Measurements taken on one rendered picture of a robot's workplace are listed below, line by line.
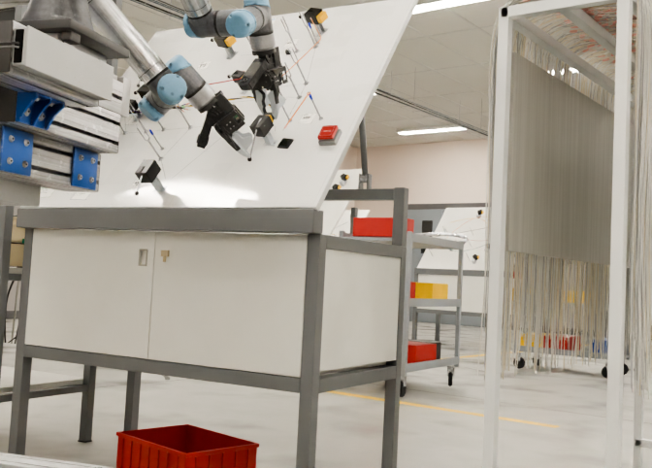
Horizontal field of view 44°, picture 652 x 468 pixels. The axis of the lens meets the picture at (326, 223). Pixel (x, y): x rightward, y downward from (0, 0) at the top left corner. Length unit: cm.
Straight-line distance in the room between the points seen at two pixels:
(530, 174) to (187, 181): 104
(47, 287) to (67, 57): 145
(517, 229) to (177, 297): 103
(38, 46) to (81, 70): 13
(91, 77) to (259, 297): 95
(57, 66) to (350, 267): 118
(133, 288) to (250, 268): 45
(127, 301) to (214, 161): 52
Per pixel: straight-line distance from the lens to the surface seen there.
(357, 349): 247
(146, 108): 229
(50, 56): 151
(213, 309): 241
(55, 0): 182
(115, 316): 266
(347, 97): 255
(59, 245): 285
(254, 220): 229
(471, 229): 973
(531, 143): 244
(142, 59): 218
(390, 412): 276
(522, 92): 240
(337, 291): 233
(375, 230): 503
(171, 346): 251
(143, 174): 252
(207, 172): 254
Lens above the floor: 67
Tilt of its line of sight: 4 degrees up
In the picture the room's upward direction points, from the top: 3 degrees clockwise
